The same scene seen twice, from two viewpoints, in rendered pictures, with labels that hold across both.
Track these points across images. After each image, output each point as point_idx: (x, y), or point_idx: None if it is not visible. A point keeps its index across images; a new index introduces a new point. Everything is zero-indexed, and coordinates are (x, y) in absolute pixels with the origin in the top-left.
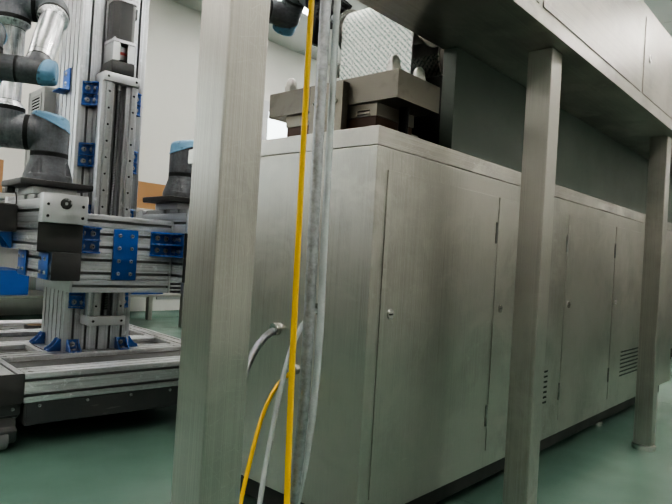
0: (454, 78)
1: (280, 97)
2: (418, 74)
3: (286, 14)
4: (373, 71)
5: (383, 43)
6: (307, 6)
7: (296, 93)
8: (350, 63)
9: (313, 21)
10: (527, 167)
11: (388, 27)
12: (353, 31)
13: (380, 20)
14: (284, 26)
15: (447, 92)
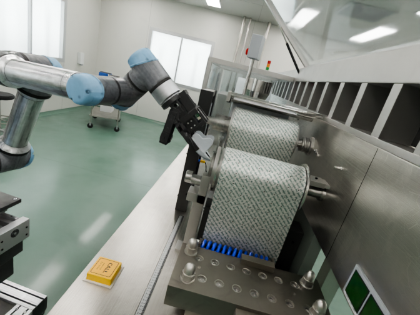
0: (316, 257)
1: (183, 293)
2: (312, 280)
3: (131, 99)
4: (247, 226)
5: (263, 209)
6: (164, 108)
7: (207, 299)
8: (223, 209)
9: (169, 125)
10: (325, 289)
11: (271, 199)
12: (232, 183)
13: (264, 188)
14: (125, 105)
15: (307, 263)
